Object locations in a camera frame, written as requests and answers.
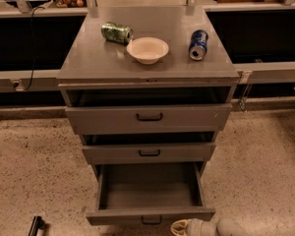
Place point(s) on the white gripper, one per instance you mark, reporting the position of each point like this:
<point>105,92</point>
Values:
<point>197,227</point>

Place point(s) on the grey drawer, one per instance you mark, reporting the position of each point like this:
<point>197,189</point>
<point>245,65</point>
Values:
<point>182,150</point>
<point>149,194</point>
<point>91,114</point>

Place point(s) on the grey top drawer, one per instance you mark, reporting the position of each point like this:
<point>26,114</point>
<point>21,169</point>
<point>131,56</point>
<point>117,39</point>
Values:
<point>91,114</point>

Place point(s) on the grey middle drawer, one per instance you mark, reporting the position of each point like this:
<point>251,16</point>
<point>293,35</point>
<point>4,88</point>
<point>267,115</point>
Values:
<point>182,150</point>

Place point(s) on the grey bottom drawer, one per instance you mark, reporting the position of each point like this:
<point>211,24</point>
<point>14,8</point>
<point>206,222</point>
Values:
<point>149,194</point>

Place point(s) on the hanging metal hook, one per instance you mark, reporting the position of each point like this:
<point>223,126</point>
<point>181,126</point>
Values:
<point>245,83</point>

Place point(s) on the blue soda can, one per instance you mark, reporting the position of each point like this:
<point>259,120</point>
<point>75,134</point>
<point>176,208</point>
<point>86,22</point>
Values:
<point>198,45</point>

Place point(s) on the green soda can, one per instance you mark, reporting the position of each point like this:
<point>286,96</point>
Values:
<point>116,32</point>

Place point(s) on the black object on floor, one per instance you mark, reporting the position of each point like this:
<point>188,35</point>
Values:
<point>36,225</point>

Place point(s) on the white bowl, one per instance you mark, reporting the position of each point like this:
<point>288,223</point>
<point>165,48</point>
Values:
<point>147,50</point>

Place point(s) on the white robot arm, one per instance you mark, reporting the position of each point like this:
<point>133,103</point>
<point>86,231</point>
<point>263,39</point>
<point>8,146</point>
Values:
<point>223,227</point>

